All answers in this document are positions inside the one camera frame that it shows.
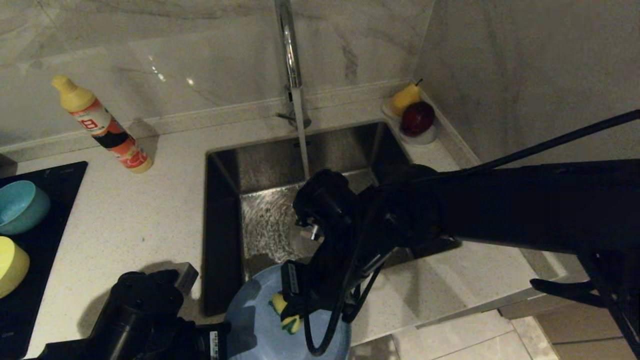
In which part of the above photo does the black glass cooktop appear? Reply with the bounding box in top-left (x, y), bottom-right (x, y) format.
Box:
top-left (0, 161), bottom-right (88, 360)

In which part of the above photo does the small white dish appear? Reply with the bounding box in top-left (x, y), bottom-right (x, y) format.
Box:
top-left (381, 99), bottom-right (438, 146)

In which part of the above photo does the orange label dish soap bottle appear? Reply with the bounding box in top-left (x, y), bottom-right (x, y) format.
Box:
top-left (51, 75), bottom-right (153, 174)

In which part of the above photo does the teal bowl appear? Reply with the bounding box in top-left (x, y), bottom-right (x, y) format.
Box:
top-left (0, 180), bottom-right (52, 237)

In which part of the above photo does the running water stream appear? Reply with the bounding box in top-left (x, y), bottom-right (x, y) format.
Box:
top-left (291, 87), bottom-right (312, 180)

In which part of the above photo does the grey blue plate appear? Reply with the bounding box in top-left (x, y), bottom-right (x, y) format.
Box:
top-left (224, 264), bottom-right (352, 360)

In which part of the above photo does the yellow bowl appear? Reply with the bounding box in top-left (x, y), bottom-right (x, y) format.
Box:
top-left (0, 236), bottom-right (31, 300)

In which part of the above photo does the yellow green sponge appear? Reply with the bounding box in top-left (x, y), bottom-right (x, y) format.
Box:
top-left (270, 292), bottom-right (305, 335)

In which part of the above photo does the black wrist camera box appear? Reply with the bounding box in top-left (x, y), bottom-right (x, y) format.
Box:
top-left (172, 262), bottom-right (199, 297)
top-left (300, 220), bottom-right (324, 242)

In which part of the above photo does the dark red apple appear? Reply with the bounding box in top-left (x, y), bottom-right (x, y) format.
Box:
top-left (399, 101), bottom-right (436, 138)

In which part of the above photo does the yellow pear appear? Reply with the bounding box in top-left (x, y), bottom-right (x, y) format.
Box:
top-left (390, 79), bottom-right (423, 117)

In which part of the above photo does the stainless steel sink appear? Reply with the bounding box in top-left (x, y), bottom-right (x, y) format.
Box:
top-left (201, 121), bottom-right (461, 317)

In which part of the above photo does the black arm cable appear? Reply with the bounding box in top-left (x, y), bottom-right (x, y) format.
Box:
top-left (302, 109), bottom-right (640, 357)

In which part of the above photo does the chrome faucet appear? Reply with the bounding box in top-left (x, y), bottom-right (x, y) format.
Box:
top-left (274, 0), bottom-right (312, 131)

